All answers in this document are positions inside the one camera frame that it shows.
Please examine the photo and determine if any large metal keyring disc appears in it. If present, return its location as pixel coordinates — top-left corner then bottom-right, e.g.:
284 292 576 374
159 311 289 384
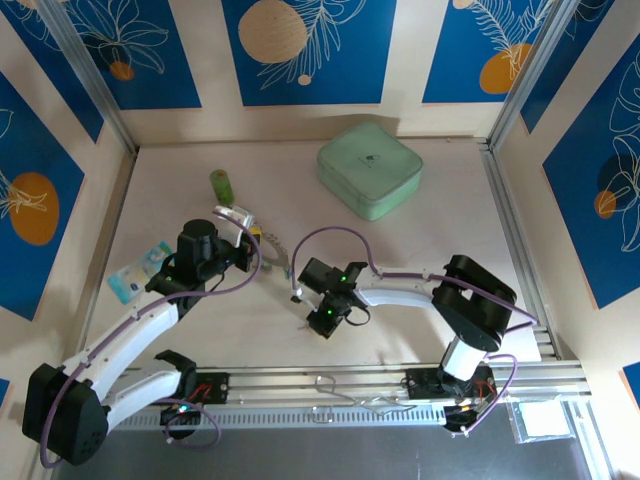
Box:
252 232 292 275

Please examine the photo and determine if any green bottle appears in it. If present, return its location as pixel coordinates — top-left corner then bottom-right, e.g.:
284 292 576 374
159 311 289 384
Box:
209 169 235 204

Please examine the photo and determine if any blue tissue packet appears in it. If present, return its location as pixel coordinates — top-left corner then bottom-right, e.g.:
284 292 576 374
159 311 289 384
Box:
107 241 176 305

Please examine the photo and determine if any mint green zip case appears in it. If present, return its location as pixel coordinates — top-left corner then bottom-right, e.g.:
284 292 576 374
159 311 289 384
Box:
315 123 425 223

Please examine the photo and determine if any clear plastic bag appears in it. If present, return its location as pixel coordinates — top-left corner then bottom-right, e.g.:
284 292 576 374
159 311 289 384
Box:
507 399 576 445

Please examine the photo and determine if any metal wire hook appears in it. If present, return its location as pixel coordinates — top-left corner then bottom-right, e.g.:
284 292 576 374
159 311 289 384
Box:
313 373 351 399

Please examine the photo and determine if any aluminium extrusion rail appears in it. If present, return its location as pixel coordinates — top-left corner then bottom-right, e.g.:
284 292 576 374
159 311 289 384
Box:
197 362 586 401

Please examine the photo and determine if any aluminium side rail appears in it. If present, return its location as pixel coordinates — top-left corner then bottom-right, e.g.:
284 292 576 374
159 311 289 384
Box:
74 147 139 369
477 139 559 361

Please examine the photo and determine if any bent metal wire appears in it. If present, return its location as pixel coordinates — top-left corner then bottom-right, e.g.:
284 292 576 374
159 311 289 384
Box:
349 392 420 416

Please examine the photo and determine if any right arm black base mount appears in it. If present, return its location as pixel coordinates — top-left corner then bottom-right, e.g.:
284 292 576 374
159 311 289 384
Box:
404 367 501 436

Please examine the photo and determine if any perforated metal cable tray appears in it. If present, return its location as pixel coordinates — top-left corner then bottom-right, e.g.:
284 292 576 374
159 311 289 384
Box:
107 402 449 431

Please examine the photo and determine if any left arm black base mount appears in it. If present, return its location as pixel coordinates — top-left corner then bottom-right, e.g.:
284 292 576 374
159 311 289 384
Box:
139 369 231 441

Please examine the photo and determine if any aluminium upright post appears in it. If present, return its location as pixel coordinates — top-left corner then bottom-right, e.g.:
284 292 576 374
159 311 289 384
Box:
37 0 139 154
487 0 591 151

